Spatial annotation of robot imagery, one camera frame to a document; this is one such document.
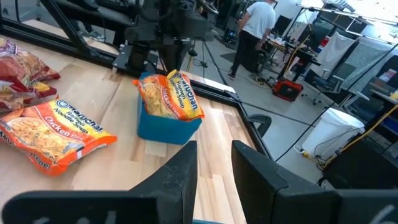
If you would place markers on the white trash bin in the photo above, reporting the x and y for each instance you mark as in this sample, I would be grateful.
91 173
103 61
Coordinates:
329 133

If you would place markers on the black desk monitor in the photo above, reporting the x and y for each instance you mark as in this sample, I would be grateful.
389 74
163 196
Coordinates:
282 25

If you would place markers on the white office chair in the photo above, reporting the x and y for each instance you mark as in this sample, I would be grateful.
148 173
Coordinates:
334 81

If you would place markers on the blue plastic bin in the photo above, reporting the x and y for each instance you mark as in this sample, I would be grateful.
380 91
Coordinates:
164 130

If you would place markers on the black slanted frame strut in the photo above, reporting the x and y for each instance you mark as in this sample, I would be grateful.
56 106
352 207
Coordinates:
65 28

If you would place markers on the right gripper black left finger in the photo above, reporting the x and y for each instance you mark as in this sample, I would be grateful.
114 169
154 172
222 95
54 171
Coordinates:
149 202

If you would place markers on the white cloth on chair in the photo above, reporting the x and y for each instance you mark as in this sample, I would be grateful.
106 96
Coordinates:
335 53

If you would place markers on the black tripod stand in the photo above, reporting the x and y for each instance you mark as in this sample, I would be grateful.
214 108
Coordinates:
203 56

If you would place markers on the orange chicken ramen noodle pack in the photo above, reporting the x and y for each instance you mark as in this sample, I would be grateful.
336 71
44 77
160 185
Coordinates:
56 133
154 99
185 96

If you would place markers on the cluttered black desk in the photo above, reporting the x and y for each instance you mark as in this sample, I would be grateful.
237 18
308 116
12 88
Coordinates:
298 53

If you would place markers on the black table edge rail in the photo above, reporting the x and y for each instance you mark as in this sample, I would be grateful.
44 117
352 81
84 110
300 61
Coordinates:
236 102
46 42

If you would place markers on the person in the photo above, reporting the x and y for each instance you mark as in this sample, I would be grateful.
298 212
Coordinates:
258 18

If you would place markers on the black curved chair part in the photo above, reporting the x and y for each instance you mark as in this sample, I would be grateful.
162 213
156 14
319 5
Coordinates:
261 119

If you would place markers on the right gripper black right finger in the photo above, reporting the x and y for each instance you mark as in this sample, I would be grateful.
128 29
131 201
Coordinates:
280 202

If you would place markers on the black cabinet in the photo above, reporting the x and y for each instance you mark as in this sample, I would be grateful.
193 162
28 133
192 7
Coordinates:
360 168

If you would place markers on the black floor box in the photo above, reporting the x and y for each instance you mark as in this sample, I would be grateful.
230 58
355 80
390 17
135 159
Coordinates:
231 35

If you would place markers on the silver overhead light bar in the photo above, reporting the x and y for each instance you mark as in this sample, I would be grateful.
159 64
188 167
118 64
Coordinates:
342 14

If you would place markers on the red floor equipment box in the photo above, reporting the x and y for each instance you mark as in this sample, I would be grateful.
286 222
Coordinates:
287 90

